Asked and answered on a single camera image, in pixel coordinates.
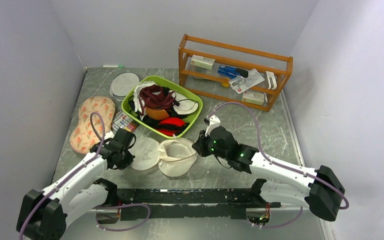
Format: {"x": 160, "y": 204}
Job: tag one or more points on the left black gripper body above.
{"x": 127, "y": 158}

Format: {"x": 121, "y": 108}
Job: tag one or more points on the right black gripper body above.
{"x": 207, "y": 147}

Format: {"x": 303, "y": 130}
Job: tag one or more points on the white mesh laundry bag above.
{"x": 173, "y": 157}

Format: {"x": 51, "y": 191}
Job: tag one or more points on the maroon bra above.
{"x": 156, "y": 97}

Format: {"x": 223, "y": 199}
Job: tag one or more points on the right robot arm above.
{"x": 317, "y": 189}

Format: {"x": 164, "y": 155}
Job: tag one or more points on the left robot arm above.
{"x": 46, "y": 214}

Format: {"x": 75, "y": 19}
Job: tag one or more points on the red bra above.
{"x": 172, "y": 126}

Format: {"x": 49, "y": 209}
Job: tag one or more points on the orange brown bra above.
{"x": 157, "y": 114}

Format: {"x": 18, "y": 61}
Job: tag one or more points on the pack of coloured markers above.
{"x": 123, "y": 121}

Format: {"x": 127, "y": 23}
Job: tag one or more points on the floral peach insoles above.
{"x": 95, "y": 114}

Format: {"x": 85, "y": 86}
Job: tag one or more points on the black garment in basin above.
{"x": 144, "y": 118}

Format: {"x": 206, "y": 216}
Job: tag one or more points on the white lace garment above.
{"x": 136, "y": 95}

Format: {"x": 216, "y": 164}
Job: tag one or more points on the grey round pads stack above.
{"x": 123, "y": 84}

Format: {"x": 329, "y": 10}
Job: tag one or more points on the green plastic basin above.
{"x": 127, "y": 109}

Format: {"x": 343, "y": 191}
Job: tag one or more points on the clear plastic packet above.
{"x": 241, "y": 84}

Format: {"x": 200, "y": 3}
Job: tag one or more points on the white green box lower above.
{"x": 256, "y": 98}

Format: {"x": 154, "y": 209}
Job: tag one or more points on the white green box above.
{"x": 202, "y": 62}
{"x": 256, "y": 98}

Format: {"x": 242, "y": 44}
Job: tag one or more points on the blue stapler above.
{"x": 232, "y": 72}

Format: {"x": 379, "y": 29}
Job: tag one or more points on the white green box upper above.
{"x": 202, "y": 62}

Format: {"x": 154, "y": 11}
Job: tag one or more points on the wooden orange shelf rack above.
{"x": 235, "y": 56}

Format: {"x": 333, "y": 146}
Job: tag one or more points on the green white marker pen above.
{"x": 113, "y": 66}

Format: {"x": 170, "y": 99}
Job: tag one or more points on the white clip holder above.
{"x": 271, "y": 78}

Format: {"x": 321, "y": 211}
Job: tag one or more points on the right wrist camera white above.
{"x": 212, "y": 123}

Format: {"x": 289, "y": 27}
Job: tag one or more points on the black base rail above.
{"x": 139, "y": 203}

